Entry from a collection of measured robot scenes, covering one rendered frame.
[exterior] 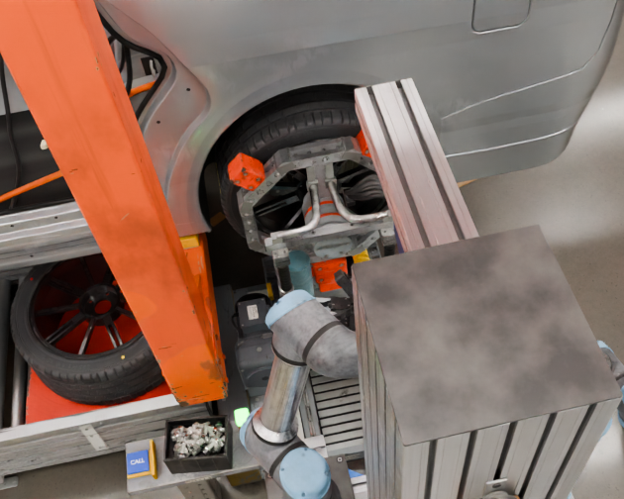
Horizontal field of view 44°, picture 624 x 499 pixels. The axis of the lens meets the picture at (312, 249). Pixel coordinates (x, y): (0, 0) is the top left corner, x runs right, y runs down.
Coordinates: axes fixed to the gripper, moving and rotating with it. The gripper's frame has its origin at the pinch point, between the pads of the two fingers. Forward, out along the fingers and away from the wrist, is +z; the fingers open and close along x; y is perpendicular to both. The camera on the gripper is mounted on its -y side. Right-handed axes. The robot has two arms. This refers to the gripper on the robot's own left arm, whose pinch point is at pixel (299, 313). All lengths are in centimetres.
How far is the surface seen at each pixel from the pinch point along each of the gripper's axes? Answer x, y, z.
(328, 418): 73, 81, -12
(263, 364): 64, 48, 10
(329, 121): 51, -38, -21
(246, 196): 55, -17, 7
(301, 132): 52, -35, -12
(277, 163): 49, -27, -3
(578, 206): 138, 36, -146
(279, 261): 38.6, 0.3, 0.6
